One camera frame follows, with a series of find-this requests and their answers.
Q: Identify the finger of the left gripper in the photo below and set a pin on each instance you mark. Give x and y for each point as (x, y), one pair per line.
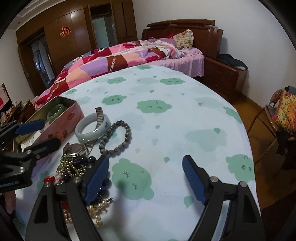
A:
(38, 150)
(13, 129)

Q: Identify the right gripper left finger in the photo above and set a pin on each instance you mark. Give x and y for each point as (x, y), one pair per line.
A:
(47, 220)

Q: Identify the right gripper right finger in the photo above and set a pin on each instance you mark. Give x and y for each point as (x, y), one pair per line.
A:
(243, 220)

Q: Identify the silver metal wristwatch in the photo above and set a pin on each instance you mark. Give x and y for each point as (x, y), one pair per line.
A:
(79, 149)

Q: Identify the pale jade bangle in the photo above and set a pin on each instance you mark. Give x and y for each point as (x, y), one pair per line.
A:
(88, 130)

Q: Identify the person's left hand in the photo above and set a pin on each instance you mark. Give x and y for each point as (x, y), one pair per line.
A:
(10, 201)

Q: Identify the cluttered low wooden cabinet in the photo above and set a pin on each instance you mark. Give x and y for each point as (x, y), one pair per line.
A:
(19, 112)

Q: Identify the pink metal tin box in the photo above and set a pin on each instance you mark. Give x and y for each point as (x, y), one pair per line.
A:
(61, 115)

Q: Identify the wicker chair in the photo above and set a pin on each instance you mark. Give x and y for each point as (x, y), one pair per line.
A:
(265, 116)

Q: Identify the red double happiness decoration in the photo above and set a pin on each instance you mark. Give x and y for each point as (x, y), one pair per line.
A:
(65, 31)

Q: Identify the yellow patterned cushion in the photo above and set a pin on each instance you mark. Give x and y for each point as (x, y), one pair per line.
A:
(284, 115)

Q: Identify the patchwork quilt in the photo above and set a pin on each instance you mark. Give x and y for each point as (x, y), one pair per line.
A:
(106, 61)

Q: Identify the cloud print tablecloth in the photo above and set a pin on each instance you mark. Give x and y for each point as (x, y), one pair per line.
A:
(157, 117)

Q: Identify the wooden nightstand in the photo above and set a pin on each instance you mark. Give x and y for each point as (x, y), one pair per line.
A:
(225, 80)

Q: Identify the bed with pink sheet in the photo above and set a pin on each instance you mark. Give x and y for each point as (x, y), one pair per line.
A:
(192, 64)

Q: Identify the dark clothes on nightstand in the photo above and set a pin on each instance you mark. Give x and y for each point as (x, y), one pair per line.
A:
(229, 60)

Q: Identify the wooden headboard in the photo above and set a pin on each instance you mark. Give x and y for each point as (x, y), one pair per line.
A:
(200, 33)

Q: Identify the floral pillow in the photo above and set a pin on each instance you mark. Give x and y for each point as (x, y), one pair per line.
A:
(184, 40)

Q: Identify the wooden wardrobe wall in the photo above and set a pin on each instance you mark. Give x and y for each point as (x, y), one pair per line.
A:
(93, 24)

